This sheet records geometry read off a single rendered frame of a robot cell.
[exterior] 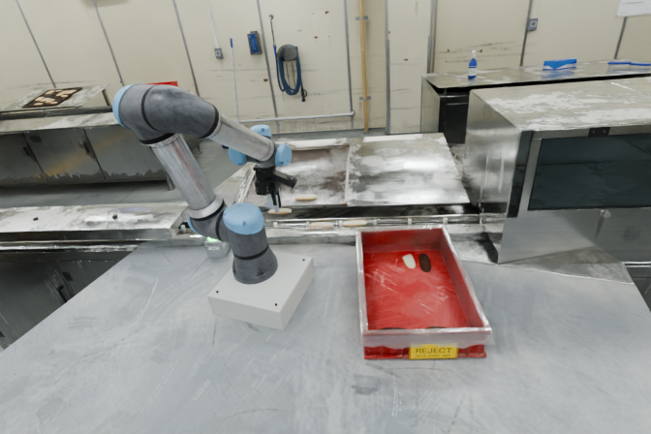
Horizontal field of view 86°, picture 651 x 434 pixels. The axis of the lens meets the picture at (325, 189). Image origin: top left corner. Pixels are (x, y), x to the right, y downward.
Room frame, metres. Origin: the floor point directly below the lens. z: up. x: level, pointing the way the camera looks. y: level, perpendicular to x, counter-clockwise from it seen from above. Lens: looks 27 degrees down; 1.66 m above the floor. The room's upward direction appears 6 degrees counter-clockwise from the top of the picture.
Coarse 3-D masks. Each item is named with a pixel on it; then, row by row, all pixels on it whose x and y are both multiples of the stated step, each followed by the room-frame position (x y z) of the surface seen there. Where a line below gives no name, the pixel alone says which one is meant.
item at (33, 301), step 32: (0, 256) 1.36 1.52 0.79; (32, 256) 1.33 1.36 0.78; (64, 256) 1.31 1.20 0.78; (96, 256) 1.29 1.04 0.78; (0, 288) 1.37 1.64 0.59; (32, 288) 1.35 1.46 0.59; (64, 288) 1.32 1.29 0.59; (640, 288) 0.85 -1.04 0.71; (0, 320) 1.39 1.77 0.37; (32, 320) 1.37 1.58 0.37
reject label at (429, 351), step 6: (414, 348) 0.59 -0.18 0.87; (420, 348) 0.59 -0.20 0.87; (426, 348) 0.59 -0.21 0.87; (432, 348) 0.59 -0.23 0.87; (438, 348) 0.58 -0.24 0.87; (444, 348) 0.58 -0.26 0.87; (450, 348) 0.58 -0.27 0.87; (456, 348) 0.58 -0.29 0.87; (414, 354) 0.59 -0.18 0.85; (420, 354) 0.59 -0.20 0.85; (426, 354) 0.59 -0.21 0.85; (432, 354) 0.59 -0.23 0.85; (438, 354) 0.58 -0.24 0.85; (444, 354) 0.58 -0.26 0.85; (450, 354) 0.58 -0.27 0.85; (456, 354) 0.58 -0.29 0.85
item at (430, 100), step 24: (456, 72) 3.63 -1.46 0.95; (480, 72) 3.45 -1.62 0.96; (504, 72) 3.29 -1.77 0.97; (528, 72) 3.14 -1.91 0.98; (552, 72) 3.00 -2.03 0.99; (576, 72) 2.88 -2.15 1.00; (600, 72) 2.76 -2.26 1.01; (624, 72) 2.65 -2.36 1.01; (648, 72) 2.55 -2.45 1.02; (432, 96) 3.08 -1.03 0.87; (456, 96) 2.73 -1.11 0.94; (432, 120) 3.02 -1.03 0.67; (456, 120) 2.73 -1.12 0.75
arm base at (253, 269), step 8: (240, 256) 0.88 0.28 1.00; (256, 256) 0.88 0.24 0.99; (264, 256) 0.90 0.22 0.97; (272, 256) 0.93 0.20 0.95; (232, 264) 0.92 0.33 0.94; (240, 264) 0.88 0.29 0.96; (248, 264) 0.87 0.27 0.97; (256, 264) 0.88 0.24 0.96; (264, 264) 0.89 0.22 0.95; (272, 264) 0.91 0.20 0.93; (232, 272) 0.90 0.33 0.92; (240, 272) 0.87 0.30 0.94; (248, 272) 0.87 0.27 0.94; (256, 272) 0.87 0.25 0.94; (264, 272) 0.88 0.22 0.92; (272, 272) 0.89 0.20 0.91; (240, 280) 0.87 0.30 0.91; (248, 280) 0.86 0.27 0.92; (256, 280) 0.86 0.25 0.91; (264, 280) 0.87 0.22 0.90
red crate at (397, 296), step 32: (384, 256) 1.02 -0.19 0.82; (416, 256) 1.00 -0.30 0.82; (384, 288) 0.86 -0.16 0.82; (416, 288) 0.84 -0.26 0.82; (448, 288) 0.83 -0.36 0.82; (384, 320) 0.73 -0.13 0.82; (416, 320) 0.72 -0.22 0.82; (448, 320) 0.71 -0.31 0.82; (384, 352) 0.61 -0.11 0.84; (480, 352) 0.58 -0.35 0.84
